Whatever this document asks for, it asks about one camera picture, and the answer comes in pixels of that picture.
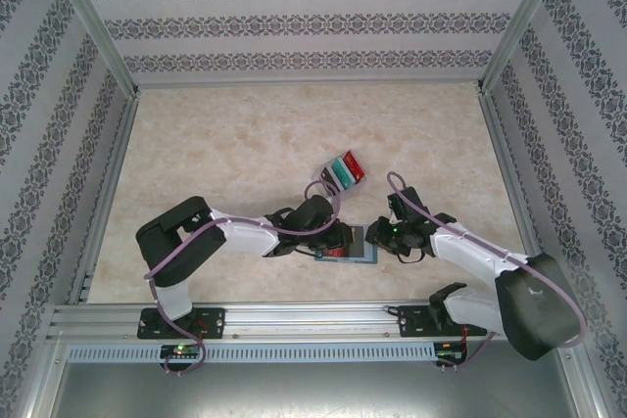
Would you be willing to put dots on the red credit card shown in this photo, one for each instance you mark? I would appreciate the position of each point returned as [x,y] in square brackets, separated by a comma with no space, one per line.
[355,167]
[335,253]

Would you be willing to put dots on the blue card holder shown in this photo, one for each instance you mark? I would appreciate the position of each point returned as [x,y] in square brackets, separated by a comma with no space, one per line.
[371,254]

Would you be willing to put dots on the green credit card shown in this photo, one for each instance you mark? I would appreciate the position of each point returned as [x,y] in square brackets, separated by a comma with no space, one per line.
[343,174]

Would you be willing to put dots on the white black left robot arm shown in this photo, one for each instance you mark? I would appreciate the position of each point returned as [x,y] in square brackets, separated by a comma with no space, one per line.
[245,239]

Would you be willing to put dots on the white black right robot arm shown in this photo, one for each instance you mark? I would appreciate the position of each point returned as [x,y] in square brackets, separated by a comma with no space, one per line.
[475,256]

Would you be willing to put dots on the small circuit board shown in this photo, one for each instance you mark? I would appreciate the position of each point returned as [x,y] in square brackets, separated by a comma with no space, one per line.
[450,349]
[181,350]

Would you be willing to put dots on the grey metal sheet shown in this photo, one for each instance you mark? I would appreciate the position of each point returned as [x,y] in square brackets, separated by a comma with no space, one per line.
[313,393]

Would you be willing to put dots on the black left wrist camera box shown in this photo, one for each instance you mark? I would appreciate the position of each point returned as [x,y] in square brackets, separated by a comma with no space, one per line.
[313,212]

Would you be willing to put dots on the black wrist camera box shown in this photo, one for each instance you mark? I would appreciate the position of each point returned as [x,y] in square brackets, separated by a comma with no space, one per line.
[313,212]
[406,202]

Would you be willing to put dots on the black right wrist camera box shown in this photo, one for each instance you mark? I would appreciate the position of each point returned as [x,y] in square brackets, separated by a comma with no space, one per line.
[406,202]

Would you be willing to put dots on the aluminium mounting rail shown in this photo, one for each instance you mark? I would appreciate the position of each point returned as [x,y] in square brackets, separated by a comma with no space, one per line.
[313,322]

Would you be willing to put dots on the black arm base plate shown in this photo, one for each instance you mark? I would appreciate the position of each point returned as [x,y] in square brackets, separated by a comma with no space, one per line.
[411,322]
[215,322]

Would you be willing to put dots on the aluminium frame side rail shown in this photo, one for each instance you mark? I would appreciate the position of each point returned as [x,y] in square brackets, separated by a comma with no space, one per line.
[516,193]
[108,193]

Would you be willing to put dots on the aluminium frame leg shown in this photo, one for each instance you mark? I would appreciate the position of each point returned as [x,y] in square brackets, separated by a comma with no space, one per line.
[39,379]
[585,384]

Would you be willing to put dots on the aluminium frame corner post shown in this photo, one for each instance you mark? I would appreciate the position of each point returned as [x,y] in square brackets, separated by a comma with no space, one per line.
[95,21]
[520,21]

